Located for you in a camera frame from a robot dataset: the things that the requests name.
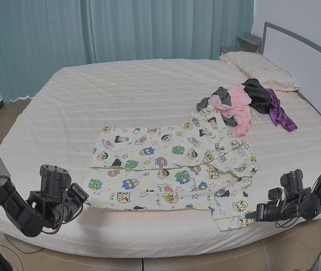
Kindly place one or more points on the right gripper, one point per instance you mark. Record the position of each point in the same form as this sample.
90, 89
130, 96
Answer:
273, 212

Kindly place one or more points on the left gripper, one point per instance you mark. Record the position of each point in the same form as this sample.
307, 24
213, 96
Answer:
74, 202

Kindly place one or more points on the white printed pyjama top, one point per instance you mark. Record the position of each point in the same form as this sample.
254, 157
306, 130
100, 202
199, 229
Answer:
163, 165

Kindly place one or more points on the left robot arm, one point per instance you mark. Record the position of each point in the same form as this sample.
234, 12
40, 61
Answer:
24, 216

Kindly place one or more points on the bed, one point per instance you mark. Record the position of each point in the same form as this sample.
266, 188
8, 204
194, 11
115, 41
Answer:
135, 94

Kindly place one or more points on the purple garment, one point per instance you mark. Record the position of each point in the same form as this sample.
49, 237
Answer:
279, 114

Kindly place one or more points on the pink garment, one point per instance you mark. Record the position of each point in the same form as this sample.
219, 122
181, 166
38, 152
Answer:
242, 114

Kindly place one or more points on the dark grey garment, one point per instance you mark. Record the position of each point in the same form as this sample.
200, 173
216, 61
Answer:
258, 94

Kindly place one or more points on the cream pillow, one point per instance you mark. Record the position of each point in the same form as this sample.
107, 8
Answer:
256, 66

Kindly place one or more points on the blue-green curtain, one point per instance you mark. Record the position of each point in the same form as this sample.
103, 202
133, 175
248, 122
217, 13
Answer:
36, 38
177, 18

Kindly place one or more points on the grey bedside table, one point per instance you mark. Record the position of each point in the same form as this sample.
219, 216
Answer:
251, 38

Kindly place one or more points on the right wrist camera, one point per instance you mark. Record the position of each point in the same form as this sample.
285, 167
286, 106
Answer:
273, 193

